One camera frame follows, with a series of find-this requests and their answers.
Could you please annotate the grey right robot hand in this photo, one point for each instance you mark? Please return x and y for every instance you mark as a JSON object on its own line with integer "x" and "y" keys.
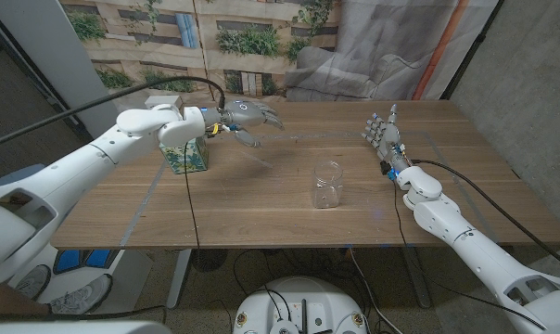
{"x": 391, "y": 139}

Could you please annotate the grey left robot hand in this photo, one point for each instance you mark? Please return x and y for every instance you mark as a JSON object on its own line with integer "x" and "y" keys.
{"x": 245, "y": 113}

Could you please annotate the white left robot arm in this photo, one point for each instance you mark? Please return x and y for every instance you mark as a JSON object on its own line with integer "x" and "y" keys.
{"x": 76, "y": 167}

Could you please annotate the clear plastic beaker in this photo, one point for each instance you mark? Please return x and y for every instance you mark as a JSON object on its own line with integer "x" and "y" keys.
{"x": 327, "y": 195}

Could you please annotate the printed fabric backdrop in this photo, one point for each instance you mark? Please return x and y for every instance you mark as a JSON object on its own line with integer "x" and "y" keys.
{"x": 261, "y": 69}

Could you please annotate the green floral tissue box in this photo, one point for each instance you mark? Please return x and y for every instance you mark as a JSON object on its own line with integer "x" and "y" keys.
{"x": 187, "y": 160}

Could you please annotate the white power strip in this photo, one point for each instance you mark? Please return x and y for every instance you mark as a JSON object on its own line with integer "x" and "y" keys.
{"x": 161, "y": 100}

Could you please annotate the black backdrop stand pole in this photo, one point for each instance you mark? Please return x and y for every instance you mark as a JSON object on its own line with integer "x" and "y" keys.
{"x": 470, "y": 51}

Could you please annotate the grey table leg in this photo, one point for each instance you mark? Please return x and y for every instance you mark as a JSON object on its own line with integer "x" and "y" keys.
{"x": 419, "y": 283}

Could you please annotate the black round vented device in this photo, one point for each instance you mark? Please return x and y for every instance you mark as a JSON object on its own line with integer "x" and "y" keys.
{"x": 208, "y": 260}

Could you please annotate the white table leg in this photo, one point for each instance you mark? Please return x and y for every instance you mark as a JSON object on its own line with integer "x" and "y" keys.
{"x": 178, "y": 283}

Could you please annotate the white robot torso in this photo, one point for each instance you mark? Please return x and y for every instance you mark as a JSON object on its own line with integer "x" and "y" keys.
{"x": 301, "y": 301}

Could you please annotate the white cart with blue panels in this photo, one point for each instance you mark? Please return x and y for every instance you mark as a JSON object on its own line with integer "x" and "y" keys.
{"x": 83, "y": 257}

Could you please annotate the blue plastic bin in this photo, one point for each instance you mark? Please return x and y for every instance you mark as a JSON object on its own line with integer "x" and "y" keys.
{"x": 20, "y": 172}

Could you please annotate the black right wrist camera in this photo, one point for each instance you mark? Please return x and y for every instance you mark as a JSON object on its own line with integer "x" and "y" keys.
{"x": 385, "y": 168}

